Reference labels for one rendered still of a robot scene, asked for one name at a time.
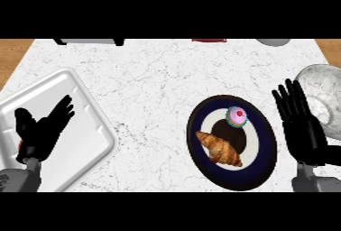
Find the white marbled bowl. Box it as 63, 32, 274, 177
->
294, 63, 341, 141

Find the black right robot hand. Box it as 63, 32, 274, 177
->
270, 79, 341, 167

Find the white square tray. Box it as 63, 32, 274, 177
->
0, 68, 118, 193

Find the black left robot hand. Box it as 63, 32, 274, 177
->
13, 94, 75, 164

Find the dark red object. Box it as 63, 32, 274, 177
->
190, 38, 227, 43

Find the grey and black appliance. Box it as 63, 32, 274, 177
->
52, 38, 127, 47

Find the dark blue and white plate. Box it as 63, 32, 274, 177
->
184, 94, 279, 192

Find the grey round object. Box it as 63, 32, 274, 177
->
254, 38, 292, 48

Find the pink frosted cupcake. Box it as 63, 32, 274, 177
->
224, 106, 248, 129

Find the golden brown croissant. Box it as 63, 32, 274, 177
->
195, 131, 243, 168

